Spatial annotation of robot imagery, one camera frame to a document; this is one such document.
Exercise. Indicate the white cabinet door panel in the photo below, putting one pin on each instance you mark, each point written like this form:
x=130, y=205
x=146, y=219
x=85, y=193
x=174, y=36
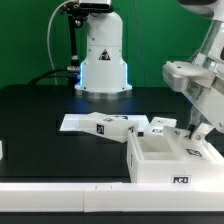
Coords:
x=190, y=150

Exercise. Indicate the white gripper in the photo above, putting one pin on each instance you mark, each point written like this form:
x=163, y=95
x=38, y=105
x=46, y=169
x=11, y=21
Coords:
x=205, y=91

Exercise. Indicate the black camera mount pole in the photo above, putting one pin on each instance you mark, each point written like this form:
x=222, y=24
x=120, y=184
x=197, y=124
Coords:
x=76, y=17

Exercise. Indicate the white cabinet body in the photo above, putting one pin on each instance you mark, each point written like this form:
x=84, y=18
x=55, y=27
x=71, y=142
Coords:
x=151, y=160

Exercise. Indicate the white cabinet top block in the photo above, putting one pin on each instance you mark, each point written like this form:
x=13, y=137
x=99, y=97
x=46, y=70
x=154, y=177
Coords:
x=117, y=130

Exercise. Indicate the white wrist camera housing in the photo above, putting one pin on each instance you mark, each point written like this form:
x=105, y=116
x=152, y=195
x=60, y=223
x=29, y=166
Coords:
x=178, y=75

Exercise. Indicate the flat white base sheet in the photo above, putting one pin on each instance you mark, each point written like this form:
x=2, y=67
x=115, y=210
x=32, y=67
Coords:
x=75, y=122

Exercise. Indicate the white front fence bar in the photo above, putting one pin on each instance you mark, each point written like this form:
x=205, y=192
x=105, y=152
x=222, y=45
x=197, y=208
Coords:
x=110, y=197

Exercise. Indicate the white left edge block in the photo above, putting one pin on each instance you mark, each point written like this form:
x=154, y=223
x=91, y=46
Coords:
x=1, y=150

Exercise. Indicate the small white cabinet panel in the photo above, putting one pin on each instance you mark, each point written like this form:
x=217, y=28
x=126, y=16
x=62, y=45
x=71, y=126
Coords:
x=157, y=124

